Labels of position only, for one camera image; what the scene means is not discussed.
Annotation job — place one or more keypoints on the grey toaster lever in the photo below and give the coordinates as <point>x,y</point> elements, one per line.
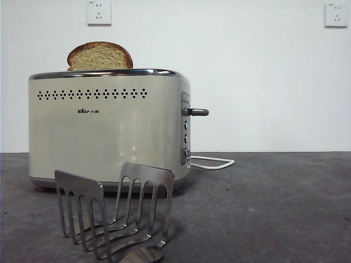
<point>199,111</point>

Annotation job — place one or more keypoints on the cream chrome two-slot toaster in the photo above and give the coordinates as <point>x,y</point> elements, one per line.
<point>109,137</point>

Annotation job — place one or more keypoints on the brown-crusted bread slice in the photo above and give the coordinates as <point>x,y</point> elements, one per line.
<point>100,57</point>

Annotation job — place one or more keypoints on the stainless steel toast rack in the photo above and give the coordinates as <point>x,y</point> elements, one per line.
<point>79,185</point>

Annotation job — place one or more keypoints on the white wall socket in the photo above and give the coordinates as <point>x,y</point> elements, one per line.
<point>336,15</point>
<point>99,13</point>

